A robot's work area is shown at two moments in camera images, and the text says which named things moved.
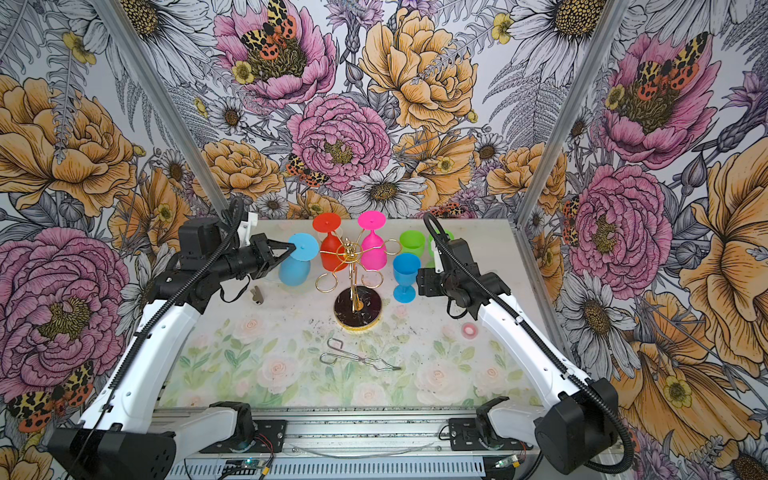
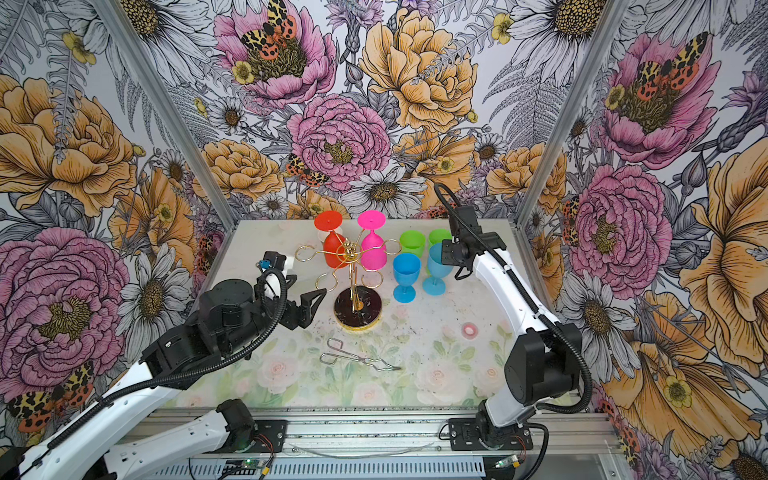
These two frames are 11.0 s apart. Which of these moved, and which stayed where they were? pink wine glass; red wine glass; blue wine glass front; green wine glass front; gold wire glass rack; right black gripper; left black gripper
Moved: right black gripper; left black gripper
Stayed: red wine glass; blue wine glass front; gold wire glass rack; pink wine glass; green wine glass front
